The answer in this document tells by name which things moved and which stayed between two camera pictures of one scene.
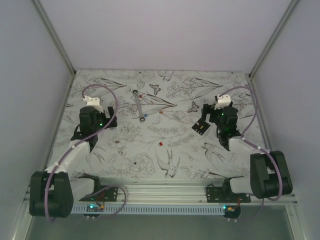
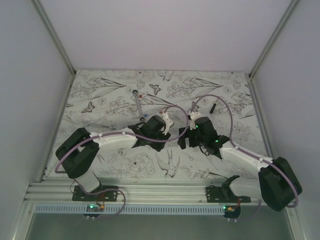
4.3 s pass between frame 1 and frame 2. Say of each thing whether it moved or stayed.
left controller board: stayed
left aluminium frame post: stayed
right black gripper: moved
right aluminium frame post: stayed
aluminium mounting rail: stayed
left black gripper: moved
